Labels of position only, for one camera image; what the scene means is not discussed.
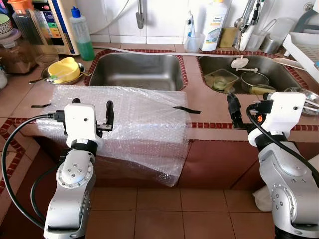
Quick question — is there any square glass container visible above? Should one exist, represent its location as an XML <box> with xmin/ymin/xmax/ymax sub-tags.
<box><xmin>204</xmin><ymin>68</ymin><xmax>239</xmax><ymax>93</ymax></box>

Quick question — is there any wooden spatula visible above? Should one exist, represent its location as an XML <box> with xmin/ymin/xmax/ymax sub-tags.
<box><xmin>272</xmin><ymin>56</ymin><xmax>310</xmax><ymax>73</ymax></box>

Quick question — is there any yellow green sponge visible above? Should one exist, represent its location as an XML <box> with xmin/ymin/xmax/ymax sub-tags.
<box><xmin>219</xmin><ymin>27</ymin><xmax>239</xmax><ymax>49</ymax></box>

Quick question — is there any steel cup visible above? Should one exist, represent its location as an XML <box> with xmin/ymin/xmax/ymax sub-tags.
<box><xmin>259</xmin><ymin>33</ymin><xmax>283</xmax><ymax>54</ymax></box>

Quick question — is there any steel faucet spout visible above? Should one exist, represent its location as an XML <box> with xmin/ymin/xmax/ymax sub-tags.
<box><xmin>136</xmin><ymin>0</ymin><xmax>147</xmax><ymax>29</ymax></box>

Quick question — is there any blue white toothbrush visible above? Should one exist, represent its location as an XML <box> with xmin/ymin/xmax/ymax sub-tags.
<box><xmin>187</xmin><ymin>11</ymin><xmax>196</xmax><ymax>38</ymax></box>

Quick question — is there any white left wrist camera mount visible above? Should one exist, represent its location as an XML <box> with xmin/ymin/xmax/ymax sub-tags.
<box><xmin>64</xmin><ymin>103</ymin><xmax>104</xmax><ymax>150</ymax></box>

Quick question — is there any beige water purifier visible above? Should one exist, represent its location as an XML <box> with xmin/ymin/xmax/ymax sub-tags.
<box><xmin>31</xmin><ymin>0</ymin><xmax>80</xmax><ymax>56</ymax></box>

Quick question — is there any beige utensil handle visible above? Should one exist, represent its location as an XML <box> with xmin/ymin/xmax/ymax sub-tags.
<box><xmin>249</xmin><ymin>84</ymin><xmax>278</xmax><ymax>96</ymax></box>

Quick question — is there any empty steel sink basin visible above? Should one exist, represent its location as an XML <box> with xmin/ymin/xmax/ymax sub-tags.
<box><xmin>88</xmin><ymin>51</ymin><xmax>186</xmax><ymax>92</ymax></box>

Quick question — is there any white green-tipped plastic utensil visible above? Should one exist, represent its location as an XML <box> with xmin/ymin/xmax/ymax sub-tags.
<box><xmin>298</xmin><ymin>96</ymin><xmax>319</xmax><ymax>113</ymax></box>

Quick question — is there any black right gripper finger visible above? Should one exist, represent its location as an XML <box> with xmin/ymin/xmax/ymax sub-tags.
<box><xmin>227</xmin><ymin>93</ymin><xmax>243</xmax><ymax>119</ymax></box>

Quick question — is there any clear bubble wrap sheet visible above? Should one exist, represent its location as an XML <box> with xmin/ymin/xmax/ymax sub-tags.
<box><xmin>36</xmin><ymin>84</ymin><xmax>193</xmax><ymax>188</ymax></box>

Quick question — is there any white detergent bottle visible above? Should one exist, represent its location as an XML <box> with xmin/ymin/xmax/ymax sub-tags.
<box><xmin>201</xmin><ymin>0</ymin><xmax>230</xmax><ymax>52</ymax></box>

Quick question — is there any green dish soap bottle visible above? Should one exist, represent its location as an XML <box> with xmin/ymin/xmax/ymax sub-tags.
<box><xmin>70</xmin><ymin>6</ymin><xmax>95</xmax><ymax>62</ymax></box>

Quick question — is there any steel spoon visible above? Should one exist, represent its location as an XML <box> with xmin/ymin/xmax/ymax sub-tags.
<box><xmin>28</xmin><ymin>75</ymin><xmax>50</xmax><ymax>84</ymax></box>

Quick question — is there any thin white tube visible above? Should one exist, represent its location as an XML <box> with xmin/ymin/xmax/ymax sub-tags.
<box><xmin>100</xmin><ymin>0</ymin><xmax>131</xmax><ymax>35</ymax></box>

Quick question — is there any reddish brown base cabinet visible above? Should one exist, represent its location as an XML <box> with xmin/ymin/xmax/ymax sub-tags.
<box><xmin>35</xmin><ymin>127</ymin><xmax>319</xmax><ymax>190</ymax></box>

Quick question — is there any yellow plastic bowl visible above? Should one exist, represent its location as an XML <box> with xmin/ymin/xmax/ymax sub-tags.
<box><xmin>48</xmin><ymin>57</ymin><xmax>81</xmax><ymax>84</ymax></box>

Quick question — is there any orange lid clear jar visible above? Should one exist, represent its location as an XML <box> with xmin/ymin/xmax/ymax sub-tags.
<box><xmin>7</xmin><ymin>0</ymin><xmax>41</xmax><ymax>50</ymax></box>

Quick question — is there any brown powder jar pink lid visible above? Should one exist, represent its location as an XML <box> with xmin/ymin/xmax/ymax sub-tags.
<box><xmin>0</xmin><ymin>31</ymin><xmax>36</xmax><ymax>75</ymax></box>

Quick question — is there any clear glass tumbler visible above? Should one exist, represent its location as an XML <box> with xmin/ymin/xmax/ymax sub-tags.
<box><xmin>32</xmin><ymin>45</ymin><xmax>59</xmax><ymax>68</ymax></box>

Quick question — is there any steel sink basin with dishes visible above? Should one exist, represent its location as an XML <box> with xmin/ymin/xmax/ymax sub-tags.
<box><xmin>198</xmin><ymin>54</ymin><xmax>303</xmax><ymax>96</ymax></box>

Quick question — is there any clear plastic toothbrush cup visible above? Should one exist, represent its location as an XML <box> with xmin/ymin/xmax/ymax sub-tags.
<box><xmin>184</xmin><ymin>31</ymin><xmax>203</xmax><ymax>53</ymax></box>

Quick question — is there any clear plastic container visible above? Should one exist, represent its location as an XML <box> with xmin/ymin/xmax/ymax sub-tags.
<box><xmin>272</xmin><ymin>17</ymin><xmax>297</xmax><ymax>50</ymax></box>

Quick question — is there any small steel bowl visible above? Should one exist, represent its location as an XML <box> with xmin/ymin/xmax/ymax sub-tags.
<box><xmin>240</xmin><ymin>71</ymin><xmax>270</xmax><ymax>93</ymax></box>

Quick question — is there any round steel plate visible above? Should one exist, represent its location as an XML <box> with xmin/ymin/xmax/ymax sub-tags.
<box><xmin>283</xmin><ymin>87</ymin><xmax>319</xmax><ymax>117</ymax></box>
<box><xmin>41</xmin><ymin>62</ymin><xmax>87</xmax><ymax>86</ymax></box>

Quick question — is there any white plastic dish rack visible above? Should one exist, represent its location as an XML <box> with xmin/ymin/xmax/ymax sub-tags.
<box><xmin>282</xmin><ymin>32</ymin><xmax>319</xmax><ymax>83</ymax></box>

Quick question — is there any white plastic ladle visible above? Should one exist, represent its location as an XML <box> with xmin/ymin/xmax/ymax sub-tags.
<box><xmin>230</xmin><ymin>56</ymin><xmax>260</xmax><ymax>72</ymax></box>

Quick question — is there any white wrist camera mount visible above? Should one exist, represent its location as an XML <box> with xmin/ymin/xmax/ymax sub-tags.
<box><xmin>64</xmin><ymin>103</ymin><xmax>104</xmax><ymax>150</ymax></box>
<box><xmin>258</xmin><ymin>92</ymin><xmax>307</xmax><ymax>134</ymax></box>

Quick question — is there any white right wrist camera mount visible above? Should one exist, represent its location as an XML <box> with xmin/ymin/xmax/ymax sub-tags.
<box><xmin>258</xmin><ymin>92</ymin><xmax>307</xmax><ymax>134</ymax></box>

